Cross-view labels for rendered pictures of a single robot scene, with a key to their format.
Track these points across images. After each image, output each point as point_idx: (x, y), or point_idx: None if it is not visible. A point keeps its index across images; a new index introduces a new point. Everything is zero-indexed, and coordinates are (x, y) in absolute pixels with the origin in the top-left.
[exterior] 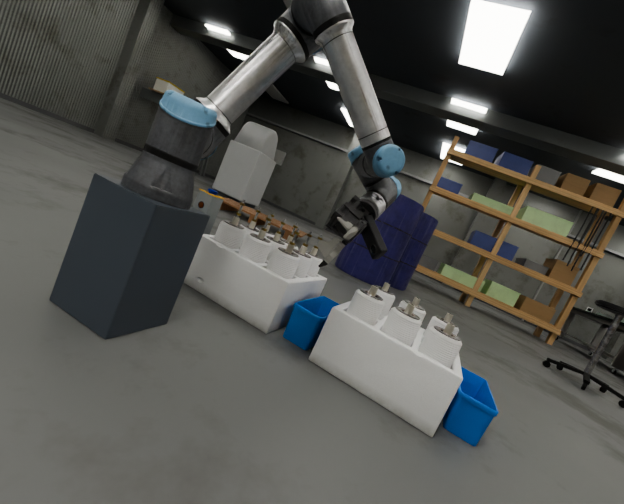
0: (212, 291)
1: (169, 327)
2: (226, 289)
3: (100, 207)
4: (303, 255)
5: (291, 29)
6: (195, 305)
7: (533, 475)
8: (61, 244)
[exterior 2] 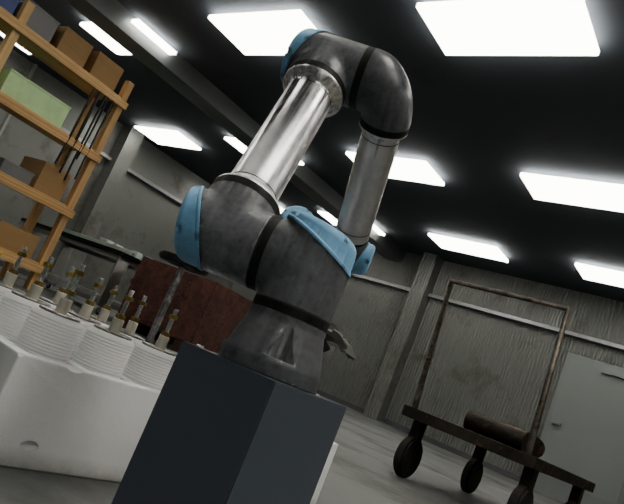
0: (58, 458)
1: None
2: (89, 444)
3: (279, 433)
4: (144, 340)
5: (343, 97)
6: (92, 499)
7: (331, 496)
8: None
